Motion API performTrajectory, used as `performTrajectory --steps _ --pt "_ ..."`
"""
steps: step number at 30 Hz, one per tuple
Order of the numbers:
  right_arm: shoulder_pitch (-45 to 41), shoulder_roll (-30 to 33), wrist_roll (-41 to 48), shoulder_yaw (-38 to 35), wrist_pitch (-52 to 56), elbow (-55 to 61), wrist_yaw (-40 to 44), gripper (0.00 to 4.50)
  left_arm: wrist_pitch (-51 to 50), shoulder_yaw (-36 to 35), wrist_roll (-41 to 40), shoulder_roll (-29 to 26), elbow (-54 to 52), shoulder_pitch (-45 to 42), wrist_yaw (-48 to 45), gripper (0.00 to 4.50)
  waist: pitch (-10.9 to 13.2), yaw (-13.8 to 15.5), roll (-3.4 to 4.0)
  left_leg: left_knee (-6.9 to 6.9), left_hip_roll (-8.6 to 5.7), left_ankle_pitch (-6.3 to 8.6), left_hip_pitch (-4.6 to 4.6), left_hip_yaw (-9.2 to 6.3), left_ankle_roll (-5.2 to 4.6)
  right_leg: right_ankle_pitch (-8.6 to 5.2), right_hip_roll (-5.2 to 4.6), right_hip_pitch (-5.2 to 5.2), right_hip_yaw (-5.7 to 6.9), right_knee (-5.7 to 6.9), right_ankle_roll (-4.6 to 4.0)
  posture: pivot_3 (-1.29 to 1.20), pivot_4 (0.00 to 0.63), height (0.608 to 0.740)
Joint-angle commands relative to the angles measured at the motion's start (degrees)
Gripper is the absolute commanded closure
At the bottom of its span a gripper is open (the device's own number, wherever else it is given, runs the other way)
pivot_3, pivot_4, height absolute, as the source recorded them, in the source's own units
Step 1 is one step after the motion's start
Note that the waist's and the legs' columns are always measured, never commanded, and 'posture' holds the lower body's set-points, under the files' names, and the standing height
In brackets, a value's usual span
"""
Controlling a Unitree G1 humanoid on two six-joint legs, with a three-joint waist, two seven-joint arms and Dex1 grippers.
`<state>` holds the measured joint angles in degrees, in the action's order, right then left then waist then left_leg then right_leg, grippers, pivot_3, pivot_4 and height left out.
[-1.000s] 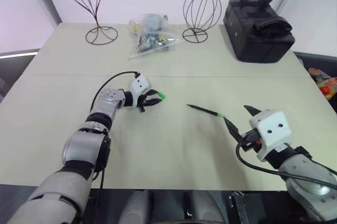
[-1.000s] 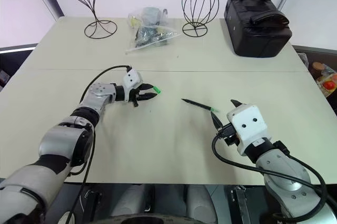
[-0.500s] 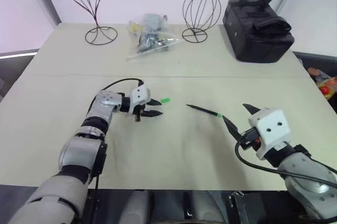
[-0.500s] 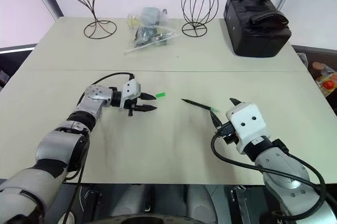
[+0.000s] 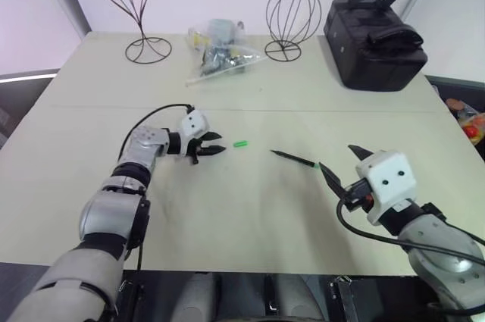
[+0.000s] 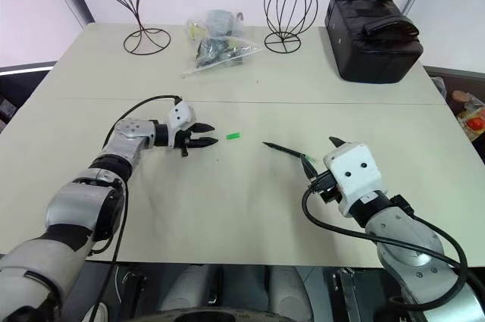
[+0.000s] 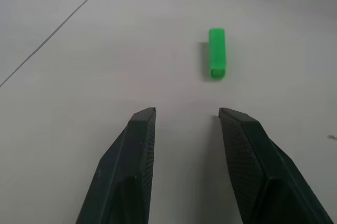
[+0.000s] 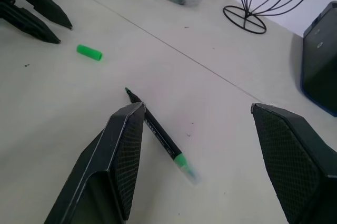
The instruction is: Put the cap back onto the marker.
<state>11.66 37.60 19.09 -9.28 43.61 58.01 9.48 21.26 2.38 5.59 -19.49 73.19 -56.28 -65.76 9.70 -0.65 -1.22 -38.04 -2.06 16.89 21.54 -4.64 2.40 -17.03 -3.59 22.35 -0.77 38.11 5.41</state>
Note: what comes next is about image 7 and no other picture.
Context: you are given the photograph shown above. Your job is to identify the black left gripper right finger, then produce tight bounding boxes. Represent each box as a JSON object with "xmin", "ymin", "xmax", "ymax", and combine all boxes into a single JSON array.
[{"xmin": 218, "ymin": 107, "xmax": 335, "ymax": 224}]

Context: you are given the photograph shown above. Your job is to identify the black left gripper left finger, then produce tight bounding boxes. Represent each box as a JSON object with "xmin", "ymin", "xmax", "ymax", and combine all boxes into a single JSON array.
[{"xmin": 75, "ymin": 107, "xmax": 157, "ymax": 224}]

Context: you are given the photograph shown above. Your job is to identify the green marker cap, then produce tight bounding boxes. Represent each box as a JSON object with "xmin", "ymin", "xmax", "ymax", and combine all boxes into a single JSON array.
[{"xmin": 208, "ymin": 27, "xmax": 227, "ymax": 80}]

